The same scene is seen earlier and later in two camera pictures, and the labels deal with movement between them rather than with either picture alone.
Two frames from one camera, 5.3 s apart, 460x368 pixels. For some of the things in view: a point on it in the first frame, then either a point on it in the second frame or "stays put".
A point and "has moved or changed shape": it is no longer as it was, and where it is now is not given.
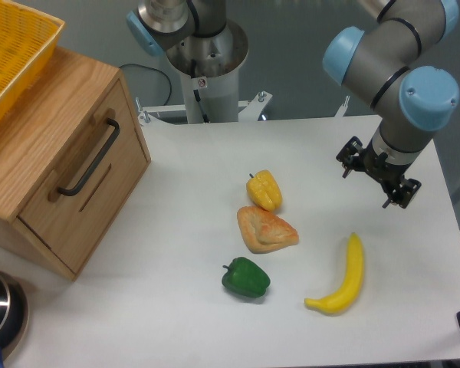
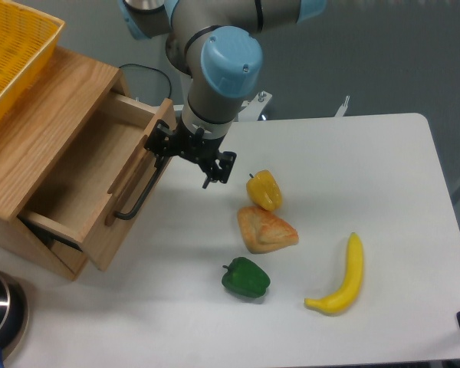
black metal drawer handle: (96, 162) → (124, 216)
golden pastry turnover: (264, 231) stays put
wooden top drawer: (77, 202) has moved or changed shape
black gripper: (354, 157) → (195, 147)
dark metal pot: (6, 312) stays put
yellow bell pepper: (264, 192) stays put
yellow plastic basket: (18, 42) stays put
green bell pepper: (245, 277) stays put
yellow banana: (340, 299) stays put
